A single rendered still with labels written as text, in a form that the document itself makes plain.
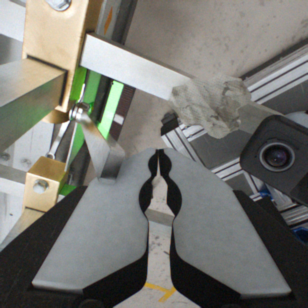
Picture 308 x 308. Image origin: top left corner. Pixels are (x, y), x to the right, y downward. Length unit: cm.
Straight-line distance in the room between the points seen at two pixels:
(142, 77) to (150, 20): 86
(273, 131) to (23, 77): 18
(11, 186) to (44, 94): 24
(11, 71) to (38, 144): 41
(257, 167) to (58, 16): 21
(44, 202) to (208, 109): 29
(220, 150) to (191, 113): 82
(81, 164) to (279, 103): 82
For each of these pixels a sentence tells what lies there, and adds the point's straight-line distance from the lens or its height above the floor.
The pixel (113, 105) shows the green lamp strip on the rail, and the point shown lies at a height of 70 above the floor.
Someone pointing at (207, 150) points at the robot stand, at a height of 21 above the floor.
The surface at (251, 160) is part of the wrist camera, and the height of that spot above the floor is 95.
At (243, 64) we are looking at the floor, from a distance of 118.
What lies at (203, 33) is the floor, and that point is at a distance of 111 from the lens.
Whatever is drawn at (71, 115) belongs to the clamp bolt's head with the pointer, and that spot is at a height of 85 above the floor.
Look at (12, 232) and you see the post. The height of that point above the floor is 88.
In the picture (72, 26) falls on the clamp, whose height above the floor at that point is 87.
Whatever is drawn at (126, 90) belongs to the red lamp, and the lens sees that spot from 41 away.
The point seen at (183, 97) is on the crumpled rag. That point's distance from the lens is 23.
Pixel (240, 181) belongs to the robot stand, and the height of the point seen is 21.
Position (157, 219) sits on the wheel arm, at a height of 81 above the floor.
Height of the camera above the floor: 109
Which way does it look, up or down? 59 degrees down
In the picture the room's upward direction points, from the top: 179 degrees counter-clockwise
